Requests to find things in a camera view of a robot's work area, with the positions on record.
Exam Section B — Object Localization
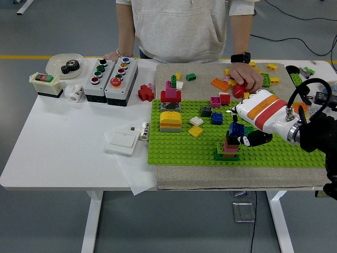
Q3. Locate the green studded baseplate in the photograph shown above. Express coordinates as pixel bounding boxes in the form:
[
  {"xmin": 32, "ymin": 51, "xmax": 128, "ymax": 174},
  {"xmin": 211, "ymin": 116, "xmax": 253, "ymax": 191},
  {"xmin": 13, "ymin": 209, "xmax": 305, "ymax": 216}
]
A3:
[{"xmin": 147, "ymin": 99, "xmax": 327, "ymax": 169}]

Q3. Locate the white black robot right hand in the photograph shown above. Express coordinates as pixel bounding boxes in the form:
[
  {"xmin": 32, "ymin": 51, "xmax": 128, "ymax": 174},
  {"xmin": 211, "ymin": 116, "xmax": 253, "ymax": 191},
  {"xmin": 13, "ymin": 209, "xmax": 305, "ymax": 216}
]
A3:
[{"xmin": 230, "ymin": 89, "xmax": 302, "ymax": 148}]

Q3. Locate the grey-brown mat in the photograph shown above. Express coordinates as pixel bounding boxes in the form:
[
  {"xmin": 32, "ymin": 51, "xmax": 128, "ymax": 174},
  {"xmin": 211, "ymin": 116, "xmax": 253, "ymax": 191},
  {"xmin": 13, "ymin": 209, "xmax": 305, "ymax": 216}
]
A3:
[{"xmin": 154, "ymin": 62, "xmax": 337, "ymax": 191}]

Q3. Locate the black wristwatch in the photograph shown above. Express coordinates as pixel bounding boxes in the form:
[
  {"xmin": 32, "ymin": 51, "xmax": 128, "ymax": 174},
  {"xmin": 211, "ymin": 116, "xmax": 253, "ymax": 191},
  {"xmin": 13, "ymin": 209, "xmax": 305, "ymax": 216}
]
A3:
[{"xmin": 230, "ymin": 52, "xmax": 252, "ymax": 64}]

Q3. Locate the black electronic device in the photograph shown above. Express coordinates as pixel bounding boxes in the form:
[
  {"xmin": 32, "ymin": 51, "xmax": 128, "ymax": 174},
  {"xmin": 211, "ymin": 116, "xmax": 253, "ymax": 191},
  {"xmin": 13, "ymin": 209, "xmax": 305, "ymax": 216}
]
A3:
[{"xmin": 314, "ymin": 91, "xmax": 337, "ymax": 106}]

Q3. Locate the dark grey brick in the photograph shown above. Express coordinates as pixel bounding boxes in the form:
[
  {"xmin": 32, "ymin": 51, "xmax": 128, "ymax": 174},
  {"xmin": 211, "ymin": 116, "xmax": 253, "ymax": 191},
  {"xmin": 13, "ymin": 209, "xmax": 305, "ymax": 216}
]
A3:
[{"xmin": 199, "ymin": 106, "xmax": 213, "ymax": 119}]

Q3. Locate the tall pink brick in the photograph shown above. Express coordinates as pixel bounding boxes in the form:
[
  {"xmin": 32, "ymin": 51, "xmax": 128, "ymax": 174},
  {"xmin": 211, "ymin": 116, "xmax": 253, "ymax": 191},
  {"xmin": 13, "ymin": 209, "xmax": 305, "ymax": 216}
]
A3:
[{"xmin": 165, "ymin": 81, "xmax": 178, "ymax": 99}]

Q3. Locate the red wide brick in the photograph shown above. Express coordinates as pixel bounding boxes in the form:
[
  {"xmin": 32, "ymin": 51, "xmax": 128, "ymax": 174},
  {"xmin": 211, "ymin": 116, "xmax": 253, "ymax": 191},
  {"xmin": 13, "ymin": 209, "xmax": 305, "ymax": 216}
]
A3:
[{"xmin": 160, "ymin": 90, "xmax": 182, "ymax": 103}]

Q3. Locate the black square brick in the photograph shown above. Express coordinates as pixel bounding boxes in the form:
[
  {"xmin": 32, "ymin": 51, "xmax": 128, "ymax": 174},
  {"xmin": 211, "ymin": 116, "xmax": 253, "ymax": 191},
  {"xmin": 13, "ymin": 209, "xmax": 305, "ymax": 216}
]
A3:
[{"xmin": 225, "ymin": 131, "xmax": 239, "ymax": 145}]

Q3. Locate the white paper sheet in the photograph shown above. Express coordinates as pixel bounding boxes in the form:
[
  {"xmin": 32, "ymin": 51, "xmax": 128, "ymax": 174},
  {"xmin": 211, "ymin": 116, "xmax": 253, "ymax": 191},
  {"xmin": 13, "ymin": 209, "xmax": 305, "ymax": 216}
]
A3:
[{"xmin": 102, "ymin": 126, "xmax": 158, "ymax": 196}]

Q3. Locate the yellow dome brick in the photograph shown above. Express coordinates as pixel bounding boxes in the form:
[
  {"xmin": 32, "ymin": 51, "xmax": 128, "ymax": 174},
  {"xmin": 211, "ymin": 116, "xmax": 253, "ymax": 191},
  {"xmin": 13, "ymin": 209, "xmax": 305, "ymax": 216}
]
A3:
[{"xmin": 159, "ymin": 111, "xmax": 182, "ymax": 124}]

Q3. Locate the black floor cable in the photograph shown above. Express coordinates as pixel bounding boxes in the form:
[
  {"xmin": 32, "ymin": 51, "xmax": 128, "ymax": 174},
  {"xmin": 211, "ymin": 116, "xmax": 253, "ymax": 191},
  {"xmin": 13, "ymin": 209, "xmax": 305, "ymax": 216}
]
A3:
[
  {"xmin": 250, "ymin": 34, "xmax": 337, "ymax": 56},
  {"xmin": 263, "ymin": 0, "xmax": 337, "ymax": 22}
]

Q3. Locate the white pipe tee fitting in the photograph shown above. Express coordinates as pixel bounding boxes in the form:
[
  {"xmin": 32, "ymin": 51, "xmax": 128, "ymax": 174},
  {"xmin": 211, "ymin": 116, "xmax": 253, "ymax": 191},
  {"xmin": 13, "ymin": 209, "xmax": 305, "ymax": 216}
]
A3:
[{"xmin": 64, "ymin": 84, "xmax": 84, "ymax": 103}]

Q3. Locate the white table leg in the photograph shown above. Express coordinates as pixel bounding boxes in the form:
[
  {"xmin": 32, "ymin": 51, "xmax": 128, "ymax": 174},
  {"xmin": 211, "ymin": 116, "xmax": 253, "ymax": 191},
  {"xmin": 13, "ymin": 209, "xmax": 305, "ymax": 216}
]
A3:
[
  {"xmin": 265, "ymin": 190, "xmax": 295, "ymax": 253},
  {"xmin": 81, "ymin": 191, "xmax": 104, "ymax": 253}
]

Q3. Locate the white labelled cylinder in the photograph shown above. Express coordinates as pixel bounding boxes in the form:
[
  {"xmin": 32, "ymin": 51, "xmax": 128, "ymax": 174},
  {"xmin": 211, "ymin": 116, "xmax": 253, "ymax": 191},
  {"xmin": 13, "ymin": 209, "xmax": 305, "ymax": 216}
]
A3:
[{"xmin": 139, "ymin": 121, "xmax": 151, "ymax": 141}]

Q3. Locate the red cross brick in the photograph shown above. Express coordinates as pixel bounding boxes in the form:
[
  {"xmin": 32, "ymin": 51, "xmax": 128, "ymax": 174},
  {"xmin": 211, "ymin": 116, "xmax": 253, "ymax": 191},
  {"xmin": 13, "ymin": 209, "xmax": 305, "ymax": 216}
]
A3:
[{"xmin": 137, "ymin": 84, "xmax": 155, "ymax": 102}]

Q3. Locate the white furniture foot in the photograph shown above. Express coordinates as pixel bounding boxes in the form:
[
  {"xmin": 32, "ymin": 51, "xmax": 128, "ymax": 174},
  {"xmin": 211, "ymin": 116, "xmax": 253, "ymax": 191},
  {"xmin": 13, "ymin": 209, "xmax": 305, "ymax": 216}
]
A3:
[{"xmin": 12, "ymin": 0, "xmax": 35, "ymax": 15}]

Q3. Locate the orange long plate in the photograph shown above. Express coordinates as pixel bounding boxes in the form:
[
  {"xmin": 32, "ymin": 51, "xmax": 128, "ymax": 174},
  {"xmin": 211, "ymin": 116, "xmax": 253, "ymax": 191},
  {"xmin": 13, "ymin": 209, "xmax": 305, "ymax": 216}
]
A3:
[{"xmin": 210, "ymin": 78, "xmax": 230, "ymax": 92}]

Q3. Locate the orange thin brick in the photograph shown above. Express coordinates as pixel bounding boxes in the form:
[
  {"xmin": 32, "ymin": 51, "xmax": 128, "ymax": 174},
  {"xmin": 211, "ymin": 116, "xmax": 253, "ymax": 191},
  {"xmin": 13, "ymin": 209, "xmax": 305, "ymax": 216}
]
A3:
[{"xmin": 159, "ymin": 121, "xmax": 182, "ymax": 129}]

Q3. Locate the person's left hand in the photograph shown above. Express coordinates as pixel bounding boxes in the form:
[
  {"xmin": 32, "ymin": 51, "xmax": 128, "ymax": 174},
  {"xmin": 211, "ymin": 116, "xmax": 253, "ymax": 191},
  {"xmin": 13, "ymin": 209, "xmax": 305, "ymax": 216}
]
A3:
[{"xmin": 229, "ymin": 62, "xmax": 263, "ymax": 92}]

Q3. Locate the dark green frame brick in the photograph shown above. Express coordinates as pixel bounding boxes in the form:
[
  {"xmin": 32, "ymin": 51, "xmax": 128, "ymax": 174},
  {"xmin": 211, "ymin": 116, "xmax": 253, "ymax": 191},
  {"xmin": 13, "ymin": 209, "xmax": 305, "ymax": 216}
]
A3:
[{"xmin": 213, "ymin": 143, "xmax": 241, "ymax": 162}]

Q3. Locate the person's right hand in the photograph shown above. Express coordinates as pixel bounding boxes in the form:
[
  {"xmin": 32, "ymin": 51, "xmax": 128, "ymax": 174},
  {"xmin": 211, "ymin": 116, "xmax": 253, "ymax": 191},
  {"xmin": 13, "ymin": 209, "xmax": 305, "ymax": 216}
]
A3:
[{"xmin": 103, "ymin": 51, "xmax": 120, "ymax": 63}]

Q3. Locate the grey four-button box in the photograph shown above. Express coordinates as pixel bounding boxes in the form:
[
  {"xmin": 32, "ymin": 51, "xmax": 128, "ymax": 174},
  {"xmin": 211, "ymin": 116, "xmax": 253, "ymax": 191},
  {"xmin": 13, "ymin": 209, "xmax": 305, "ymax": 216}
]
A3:
[{"xmin": 83, "ymin": 58, "xmax": 116, "ymax": 103}]

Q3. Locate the metal floor box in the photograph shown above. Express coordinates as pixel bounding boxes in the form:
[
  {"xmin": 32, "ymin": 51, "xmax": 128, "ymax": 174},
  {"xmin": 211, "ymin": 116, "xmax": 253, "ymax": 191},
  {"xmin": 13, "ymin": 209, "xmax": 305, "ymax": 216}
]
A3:
[{"xmin": 232, "ymin": 202, "xmax": 255, "ymax": 223}]

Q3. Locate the grey emergency stop box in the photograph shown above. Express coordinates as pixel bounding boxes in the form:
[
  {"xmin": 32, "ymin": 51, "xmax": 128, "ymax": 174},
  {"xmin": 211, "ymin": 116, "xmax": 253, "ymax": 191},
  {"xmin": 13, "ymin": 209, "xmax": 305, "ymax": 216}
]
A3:
[{"xmin": 104, "ymin": 56, "xmax": 139, "ymax": 108}]

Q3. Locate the beige red-green switch box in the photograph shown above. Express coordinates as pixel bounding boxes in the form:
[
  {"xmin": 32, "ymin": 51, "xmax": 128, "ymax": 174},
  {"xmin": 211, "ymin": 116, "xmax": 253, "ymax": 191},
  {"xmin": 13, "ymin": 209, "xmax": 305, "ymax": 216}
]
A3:
[{"xmin": 28, "ymin": 73, "xmax": 66, "ymax": 99}]

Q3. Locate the black ring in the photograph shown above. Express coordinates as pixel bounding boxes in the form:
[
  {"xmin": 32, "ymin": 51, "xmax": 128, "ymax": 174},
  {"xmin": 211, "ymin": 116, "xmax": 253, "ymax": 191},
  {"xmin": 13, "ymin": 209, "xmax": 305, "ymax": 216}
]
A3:
[{"xmin": 285, "ymin": 65, "xmax": 301, "ymax": 76}]

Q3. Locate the dark metal gear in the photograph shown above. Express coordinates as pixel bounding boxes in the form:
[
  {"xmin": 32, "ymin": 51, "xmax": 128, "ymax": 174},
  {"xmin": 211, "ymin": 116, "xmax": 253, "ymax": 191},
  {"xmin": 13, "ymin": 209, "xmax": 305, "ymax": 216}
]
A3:
[{"xmin": 60, "ymin": 60, "xmax": 81, "ymax": 75}]

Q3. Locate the grey green tool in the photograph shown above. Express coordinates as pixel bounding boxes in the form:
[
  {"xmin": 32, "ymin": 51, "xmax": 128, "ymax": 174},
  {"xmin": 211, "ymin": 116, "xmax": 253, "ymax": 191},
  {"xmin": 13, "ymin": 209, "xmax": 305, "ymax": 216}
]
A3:
[{"xmin": 299, "ymin": 66, "xmax": 316, "ymax": 79}]

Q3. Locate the red slope brick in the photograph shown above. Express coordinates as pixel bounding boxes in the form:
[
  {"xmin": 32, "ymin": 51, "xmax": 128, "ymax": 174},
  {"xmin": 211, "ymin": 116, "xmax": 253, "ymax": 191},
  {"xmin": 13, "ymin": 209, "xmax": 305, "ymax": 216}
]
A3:
[{"xmin": 232, "ymin": 83, "xmax": 247, "ymax": 99}]

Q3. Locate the translucent white bowl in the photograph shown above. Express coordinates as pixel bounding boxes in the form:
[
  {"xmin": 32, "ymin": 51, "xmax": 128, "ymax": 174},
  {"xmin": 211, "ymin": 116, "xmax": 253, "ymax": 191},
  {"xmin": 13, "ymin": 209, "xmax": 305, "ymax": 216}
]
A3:
[{"xmin": 45, "ymin": 53, "xmax": 84, "ymax": 80}]

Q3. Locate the yellow square plate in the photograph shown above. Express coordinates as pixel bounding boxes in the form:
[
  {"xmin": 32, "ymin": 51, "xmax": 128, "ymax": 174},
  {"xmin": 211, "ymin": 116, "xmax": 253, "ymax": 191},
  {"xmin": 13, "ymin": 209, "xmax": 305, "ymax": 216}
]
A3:
[{"xmin": 187, "ymin": 125, "xmax": 203, "ymax": 139}]

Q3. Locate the black hanging cable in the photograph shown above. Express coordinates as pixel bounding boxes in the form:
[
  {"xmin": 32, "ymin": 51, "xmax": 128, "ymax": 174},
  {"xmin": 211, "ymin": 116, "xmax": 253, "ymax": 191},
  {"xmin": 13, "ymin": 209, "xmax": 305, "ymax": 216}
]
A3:
[{"xmin": 250, "ymin": 190, "xmax": 257, "ymax": 253}]

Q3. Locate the grey arch brick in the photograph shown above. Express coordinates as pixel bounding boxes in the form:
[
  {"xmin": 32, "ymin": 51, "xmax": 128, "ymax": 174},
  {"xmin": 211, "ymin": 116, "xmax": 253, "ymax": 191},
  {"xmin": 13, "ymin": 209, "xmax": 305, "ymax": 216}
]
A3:
[{"xmin": 160, "ymin": 102, "xmax": 182, "ymax": 113}]

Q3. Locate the person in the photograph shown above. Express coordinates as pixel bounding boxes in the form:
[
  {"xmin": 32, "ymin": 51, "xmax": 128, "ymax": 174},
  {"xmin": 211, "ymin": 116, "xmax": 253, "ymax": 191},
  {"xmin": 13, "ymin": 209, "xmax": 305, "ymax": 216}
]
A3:
[{"xmin": 103, "ymin": 0, "xmax": 263, "ymax": 92}]

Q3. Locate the white wall switch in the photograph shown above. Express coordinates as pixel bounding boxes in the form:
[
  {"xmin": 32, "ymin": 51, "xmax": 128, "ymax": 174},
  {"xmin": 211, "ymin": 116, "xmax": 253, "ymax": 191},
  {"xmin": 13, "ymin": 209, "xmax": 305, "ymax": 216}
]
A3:
[{"xmin": 105, "ymin": 131, "xmax": 140, "ymax": 156}]

